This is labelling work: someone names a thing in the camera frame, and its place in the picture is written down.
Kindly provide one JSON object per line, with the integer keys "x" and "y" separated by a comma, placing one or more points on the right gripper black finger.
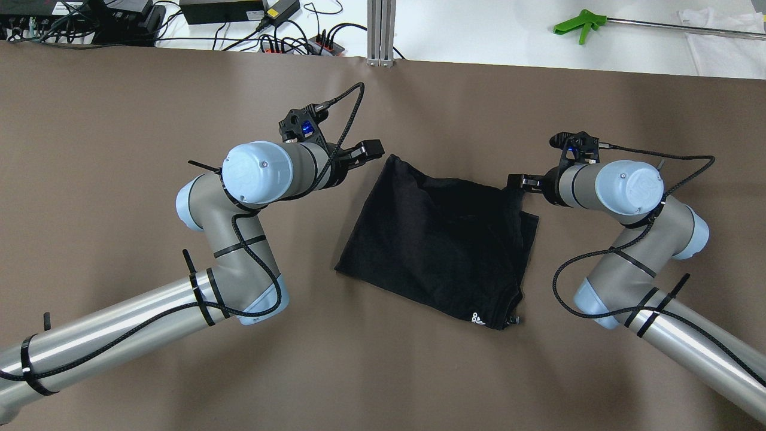
{"x": 527, "y": 182}

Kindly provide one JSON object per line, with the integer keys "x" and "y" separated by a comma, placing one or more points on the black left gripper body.
{"x": 339, "y": 167}

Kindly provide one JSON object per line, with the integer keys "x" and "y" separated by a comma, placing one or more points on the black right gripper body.
{"x": 550, "y": 182}

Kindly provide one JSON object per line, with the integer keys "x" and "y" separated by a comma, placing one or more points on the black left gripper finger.
{"x": 365, "y": 151}

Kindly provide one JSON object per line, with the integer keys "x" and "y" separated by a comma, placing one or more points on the black graphic t-shirt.
{"x": 460, "y": 247}

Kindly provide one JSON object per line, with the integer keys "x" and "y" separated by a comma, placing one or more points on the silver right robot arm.
{"x": 621, "y": 289}

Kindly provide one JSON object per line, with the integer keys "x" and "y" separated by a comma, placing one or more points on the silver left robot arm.
{"x": 244, "y": 280}

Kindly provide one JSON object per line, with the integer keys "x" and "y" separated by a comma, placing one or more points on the black power adapter box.
{"x": 210, "y": 12}

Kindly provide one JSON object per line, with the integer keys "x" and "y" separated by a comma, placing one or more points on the white folded cloth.
{"x": 715, "y": 56}

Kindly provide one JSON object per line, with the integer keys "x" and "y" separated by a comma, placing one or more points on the black electronics hub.
{"x": 137, "y": 23}

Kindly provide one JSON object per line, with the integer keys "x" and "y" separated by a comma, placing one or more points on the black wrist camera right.
{"x": 576, "y": 148}

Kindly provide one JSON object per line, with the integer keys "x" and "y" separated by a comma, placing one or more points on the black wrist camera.
{"x": 576, "y": 148}
{"x": 301, "y": 125}

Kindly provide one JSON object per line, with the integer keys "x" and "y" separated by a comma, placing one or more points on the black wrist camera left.
{"x": 301, "y": 125}

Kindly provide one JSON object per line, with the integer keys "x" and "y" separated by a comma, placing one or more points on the aluminium frame post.
{"x": 380, "y": 33}

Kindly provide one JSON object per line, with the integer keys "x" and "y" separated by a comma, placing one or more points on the green handled grabber tool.
{"x": 587, "y": 21}

